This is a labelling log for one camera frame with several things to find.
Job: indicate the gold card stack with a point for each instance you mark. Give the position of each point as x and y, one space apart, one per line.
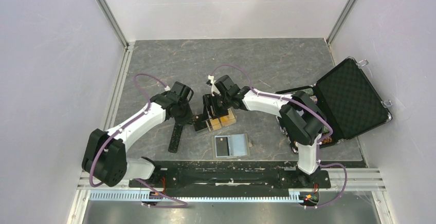
214 124
229 119

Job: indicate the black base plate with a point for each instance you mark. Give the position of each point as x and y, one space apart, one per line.
233 178

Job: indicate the black glitter stick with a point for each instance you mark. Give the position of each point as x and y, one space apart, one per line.
175 138

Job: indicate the black card stack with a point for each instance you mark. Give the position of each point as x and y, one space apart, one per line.
200 122

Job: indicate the clear acrylic card tray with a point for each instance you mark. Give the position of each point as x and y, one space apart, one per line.
202 123

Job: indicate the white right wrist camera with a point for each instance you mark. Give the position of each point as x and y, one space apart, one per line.
211 83

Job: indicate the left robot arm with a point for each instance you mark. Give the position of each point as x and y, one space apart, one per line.
105 156

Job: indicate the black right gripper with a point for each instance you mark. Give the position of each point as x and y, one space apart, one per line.
209 100

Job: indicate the brown orange chip stack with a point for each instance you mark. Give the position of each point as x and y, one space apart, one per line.
327 140

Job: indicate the beige leather card holder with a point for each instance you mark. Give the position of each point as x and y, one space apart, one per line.
239 146

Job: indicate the black poker chip case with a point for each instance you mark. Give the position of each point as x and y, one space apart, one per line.
348 99

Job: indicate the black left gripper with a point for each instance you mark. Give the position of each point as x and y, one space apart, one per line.
188 119

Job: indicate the purple green chip stack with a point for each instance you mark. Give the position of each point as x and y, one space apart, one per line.
309 91

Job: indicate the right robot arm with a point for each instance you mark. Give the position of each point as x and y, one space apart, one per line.
300 116

